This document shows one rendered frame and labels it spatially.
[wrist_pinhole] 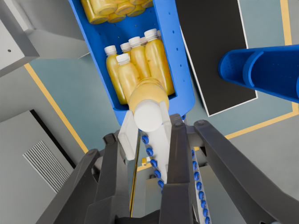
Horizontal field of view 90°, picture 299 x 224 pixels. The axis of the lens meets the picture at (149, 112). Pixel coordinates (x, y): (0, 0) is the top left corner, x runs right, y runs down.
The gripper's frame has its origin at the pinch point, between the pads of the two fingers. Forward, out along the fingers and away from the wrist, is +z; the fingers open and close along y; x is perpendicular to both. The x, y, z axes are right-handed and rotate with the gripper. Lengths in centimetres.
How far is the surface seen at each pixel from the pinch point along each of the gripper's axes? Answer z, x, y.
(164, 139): 52, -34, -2
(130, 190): 53, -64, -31
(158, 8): 24.7, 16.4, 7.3
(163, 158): 52, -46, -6
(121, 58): 32.3, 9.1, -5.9
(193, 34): 131, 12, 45
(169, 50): 24.7, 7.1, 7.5
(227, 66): 129, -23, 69
